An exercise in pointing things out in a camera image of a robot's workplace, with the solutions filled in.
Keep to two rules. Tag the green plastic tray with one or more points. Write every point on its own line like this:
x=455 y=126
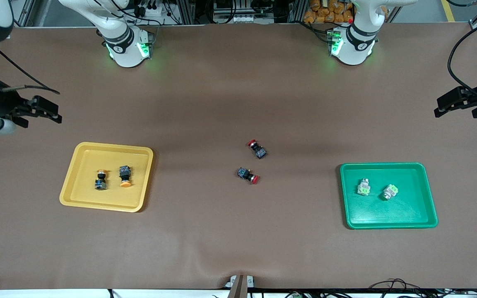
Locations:
x=387 y=213

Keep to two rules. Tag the wide-cap yellow push button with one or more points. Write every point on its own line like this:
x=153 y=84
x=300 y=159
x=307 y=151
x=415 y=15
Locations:
x=124 y=171

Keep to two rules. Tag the yellow plastic tray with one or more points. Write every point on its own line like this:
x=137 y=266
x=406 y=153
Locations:
x=106 y=198

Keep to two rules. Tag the metal table clamp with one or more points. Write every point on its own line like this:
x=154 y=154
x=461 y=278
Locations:
x=238 y=287

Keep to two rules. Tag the red push button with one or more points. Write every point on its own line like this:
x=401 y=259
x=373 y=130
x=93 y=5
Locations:
x=244 y=173
x=259 y=152

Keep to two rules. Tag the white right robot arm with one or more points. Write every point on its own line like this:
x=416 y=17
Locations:
x=124 y=45

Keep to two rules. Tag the white power strip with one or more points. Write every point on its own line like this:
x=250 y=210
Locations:
x=242 y=18

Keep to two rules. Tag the small-cap yellow push button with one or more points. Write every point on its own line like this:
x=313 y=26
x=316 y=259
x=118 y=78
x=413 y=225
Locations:
x=101 y=182

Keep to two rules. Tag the orange packaged snacks pile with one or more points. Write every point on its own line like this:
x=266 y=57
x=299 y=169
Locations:
x=325 y=12

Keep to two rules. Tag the brown table mat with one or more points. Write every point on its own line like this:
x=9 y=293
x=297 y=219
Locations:
x=238 y=231

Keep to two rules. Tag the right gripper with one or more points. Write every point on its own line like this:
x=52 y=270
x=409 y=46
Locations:
x=3 y=104

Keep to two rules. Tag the green push button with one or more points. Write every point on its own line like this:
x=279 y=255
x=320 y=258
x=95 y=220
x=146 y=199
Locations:
x=391 y=190
x=362 y=189

